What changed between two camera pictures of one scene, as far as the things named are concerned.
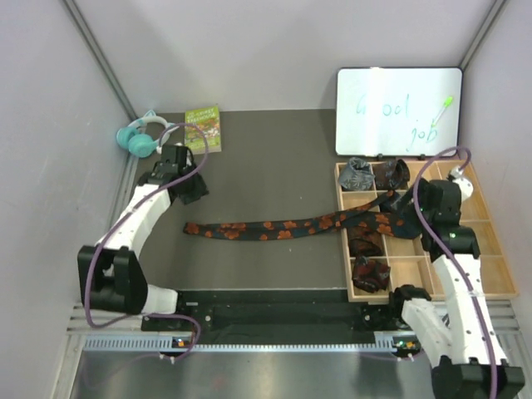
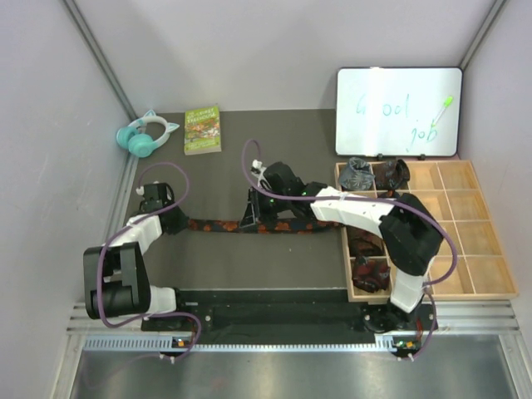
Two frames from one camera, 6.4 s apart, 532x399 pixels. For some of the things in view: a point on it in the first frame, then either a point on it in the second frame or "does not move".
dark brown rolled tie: x=364 y=242 does not move
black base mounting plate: x=242 y=312 does not move
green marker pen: x=447 y=102 does not move
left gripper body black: x=193 y=189 → x=179 y=221
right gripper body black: x=426 y=214 → x=270 y=206
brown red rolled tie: x=391 y=175 does not move
